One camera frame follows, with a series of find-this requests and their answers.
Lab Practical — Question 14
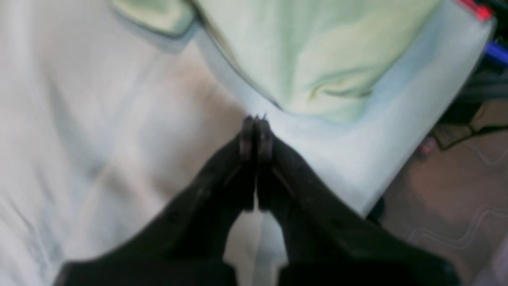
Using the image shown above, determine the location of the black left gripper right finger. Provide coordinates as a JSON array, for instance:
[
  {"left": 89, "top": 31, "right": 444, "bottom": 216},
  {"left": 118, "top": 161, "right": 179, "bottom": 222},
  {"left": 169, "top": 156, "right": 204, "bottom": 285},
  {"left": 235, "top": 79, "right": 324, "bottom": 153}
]
[{"left": 256, "top": 118, "right": 462, "bottom": 286}]

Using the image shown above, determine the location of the blue orange clamp top middle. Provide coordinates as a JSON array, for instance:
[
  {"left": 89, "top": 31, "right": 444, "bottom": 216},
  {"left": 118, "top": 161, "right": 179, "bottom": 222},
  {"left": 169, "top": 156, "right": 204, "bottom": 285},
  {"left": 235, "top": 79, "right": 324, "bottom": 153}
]
[{"left": 457, "top": 0, "right": 508, "bottom": 71}]

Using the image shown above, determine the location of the green table cover cloth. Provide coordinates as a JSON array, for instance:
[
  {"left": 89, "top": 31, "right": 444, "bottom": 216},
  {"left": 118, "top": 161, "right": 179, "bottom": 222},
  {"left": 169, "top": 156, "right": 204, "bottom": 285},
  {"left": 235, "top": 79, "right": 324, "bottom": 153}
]
[{"left": 0, "top": 0, "right": 490, "bottom": 286}]

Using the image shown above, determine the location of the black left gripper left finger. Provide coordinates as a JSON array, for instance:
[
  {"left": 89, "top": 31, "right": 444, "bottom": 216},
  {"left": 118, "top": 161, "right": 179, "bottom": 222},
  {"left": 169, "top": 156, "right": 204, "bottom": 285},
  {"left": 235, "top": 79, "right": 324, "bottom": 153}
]
[{"left": 54, "top": 116, "right": 256, "bottom": 286}]

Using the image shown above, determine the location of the light green T-shirt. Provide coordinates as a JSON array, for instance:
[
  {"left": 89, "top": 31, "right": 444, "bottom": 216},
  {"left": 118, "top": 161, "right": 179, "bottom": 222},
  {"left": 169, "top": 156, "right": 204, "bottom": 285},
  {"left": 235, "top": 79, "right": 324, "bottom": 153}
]
[{"left": 110, "top": 0, "right": 441, "bottom": 123}]

